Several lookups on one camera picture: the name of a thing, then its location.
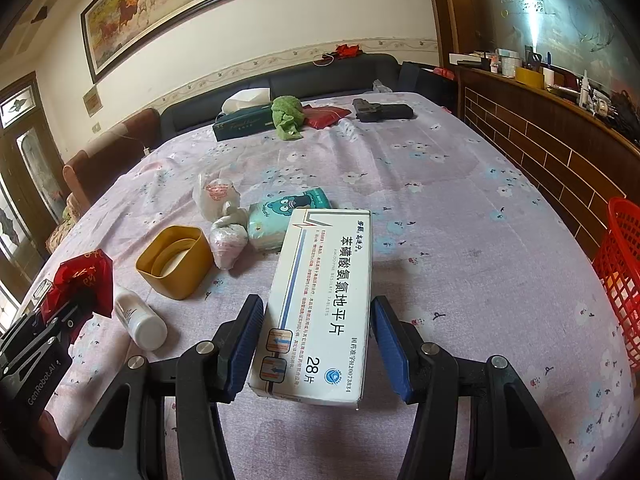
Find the yellow box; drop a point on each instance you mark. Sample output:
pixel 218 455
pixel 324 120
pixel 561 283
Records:
pixel 190 280

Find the teal tissue pack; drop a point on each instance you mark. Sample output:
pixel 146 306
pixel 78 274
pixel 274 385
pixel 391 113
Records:
pixel 280 215

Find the clear plastic bag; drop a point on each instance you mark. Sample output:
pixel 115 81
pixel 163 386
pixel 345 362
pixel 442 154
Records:
pixel 382 86

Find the framed horse painting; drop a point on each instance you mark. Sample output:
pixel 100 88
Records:
pixel 165 5

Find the white plastic bottle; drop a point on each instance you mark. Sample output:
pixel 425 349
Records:
pixel 142 322

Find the white plastic bag red print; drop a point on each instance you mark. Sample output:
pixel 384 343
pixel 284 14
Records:
pixel 215 195

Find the red plastic basket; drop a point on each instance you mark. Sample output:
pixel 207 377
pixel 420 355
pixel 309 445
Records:
pixel 617 260

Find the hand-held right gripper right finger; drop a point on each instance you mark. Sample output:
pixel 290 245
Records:
pixel 392 350

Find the red pouch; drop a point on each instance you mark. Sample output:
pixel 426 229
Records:
pixel 325 116

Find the black toy pistol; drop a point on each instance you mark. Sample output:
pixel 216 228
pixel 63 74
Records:
pixel 382 111

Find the knotted white plastic bag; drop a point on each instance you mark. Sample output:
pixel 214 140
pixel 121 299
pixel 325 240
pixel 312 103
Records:
pixel 227 245

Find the green cloth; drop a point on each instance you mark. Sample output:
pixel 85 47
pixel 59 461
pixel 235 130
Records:
pixel 287 115

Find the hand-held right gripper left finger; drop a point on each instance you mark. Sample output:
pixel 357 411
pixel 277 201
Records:
pixel 245 345

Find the small gold wall plaque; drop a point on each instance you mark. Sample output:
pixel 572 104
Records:
pixel 90 101

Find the black leather sofa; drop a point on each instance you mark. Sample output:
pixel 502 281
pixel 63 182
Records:
pixel 300 80

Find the brown armchair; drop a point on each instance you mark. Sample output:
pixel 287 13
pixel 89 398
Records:
pixel 115 150

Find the dark green tissue box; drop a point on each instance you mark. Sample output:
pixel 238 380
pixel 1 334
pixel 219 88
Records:
pixel 240 127

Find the floral upholstered stool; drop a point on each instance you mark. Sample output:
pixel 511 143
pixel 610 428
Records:
pixel 67 215

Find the white medicine box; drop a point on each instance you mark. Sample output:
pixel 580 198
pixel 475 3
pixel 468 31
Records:
pixel 320 300

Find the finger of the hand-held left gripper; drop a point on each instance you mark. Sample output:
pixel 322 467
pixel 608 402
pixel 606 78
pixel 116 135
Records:
pixel 75 312

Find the wooden glass door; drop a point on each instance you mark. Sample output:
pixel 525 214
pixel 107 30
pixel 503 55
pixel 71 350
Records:
pixel 25 170

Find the red foil wrapper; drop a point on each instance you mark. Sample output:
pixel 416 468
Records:
pixel 82 272

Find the floral lilac tablecloth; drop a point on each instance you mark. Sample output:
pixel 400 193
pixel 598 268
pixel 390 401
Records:
pixel 450 210

